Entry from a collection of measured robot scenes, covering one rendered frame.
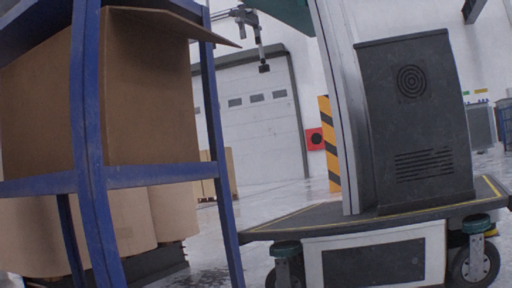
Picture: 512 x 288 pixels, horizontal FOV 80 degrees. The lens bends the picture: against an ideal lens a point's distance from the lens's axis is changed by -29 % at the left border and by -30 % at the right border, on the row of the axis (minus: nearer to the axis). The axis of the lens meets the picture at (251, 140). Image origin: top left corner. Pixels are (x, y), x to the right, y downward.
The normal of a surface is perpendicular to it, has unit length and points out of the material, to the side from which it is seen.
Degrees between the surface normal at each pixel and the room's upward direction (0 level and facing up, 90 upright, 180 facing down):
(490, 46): 90
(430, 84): 90
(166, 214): 90
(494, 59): 90
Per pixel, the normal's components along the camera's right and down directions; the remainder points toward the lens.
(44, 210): 0.68, -0.14
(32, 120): -0.37, -0.02
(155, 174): 0.91, -0.15
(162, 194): 0.45, -0.12
